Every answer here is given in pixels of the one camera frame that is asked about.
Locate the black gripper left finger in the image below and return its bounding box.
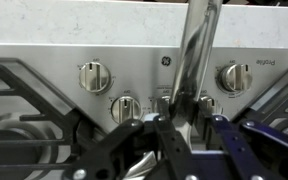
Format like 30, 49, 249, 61
64, 96, 198, 180

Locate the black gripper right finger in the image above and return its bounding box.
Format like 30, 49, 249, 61
194, 98, 288, 180

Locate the cream saucepan with metal handle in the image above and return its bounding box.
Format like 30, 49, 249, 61
122, 0, 224, 180

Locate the silver stove knob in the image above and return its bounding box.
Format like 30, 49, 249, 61
109, 95, 143, 124
150, 94, 172, 116
78, 60, 114, 95
198, 94, 224, 116
216, 63, 254, 94

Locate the stainless gas cooktop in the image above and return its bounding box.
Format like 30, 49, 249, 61
0, 42, 288, 180

